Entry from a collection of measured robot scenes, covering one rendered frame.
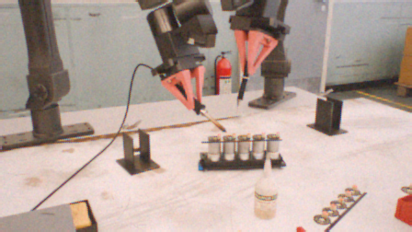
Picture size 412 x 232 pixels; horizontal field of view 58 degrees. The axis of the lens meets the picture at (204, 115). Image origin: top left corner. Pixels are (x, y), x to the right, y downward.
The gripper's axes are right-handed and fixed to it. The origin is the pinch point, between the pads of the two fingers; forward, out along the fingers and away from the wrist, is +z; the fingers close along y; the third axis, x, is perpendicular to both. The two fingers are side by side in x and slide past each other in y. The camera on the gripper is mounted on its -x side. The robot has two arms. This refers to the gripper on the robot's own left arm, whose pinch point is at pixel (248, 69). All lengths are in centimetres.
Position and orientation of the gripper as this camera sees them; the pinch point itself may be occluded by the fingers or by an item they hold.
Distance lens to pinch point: 71.2
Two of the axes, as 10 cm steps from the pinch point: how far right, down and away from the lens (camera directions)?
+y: 6.9, 2.3, -6.8
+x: 6.8, 0.9, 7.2
